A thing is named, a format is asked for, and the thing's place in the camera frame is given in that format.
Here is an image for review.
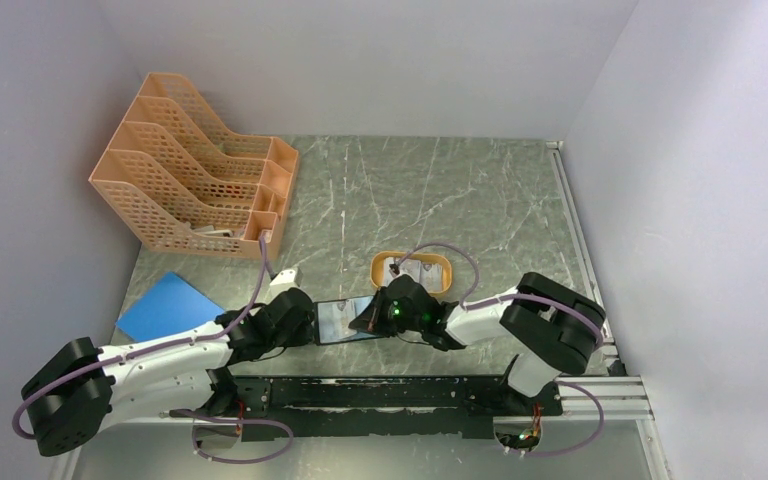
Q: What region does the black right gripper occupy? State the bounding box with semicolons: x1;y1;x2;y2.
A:
349;287;424;338

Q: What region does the black leather card holder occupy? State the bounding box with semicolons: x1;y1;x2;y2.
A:
314;296;380;345

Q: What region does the orange oval tray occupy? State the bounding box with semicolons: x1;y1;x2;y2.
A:
370;251;453;297

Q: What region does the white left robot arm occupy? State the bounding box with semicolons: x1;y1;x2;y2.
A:
13;287;316;457

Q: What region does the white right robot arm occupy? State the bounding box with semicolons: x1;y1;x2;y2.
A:
348;272;606;414

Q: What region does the credit card in tray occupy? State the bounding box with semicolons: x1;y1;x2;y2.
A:
419;262;446;292

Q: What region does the blue folder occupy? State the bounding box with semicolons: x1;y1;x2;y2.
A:
116;272;224;342

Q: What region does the orange mesh file organizer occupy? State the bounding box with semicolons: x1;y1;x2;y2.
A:
89;72;300;260

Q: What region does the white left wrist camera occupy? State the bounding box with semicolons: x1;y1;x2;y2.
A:
270;268;302;288

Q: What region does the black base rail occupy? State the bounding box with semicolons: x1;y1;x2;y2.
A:
196;375;563;442

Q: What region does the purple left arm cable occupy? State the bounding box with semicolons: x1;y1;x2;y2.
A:
11;228;295;465

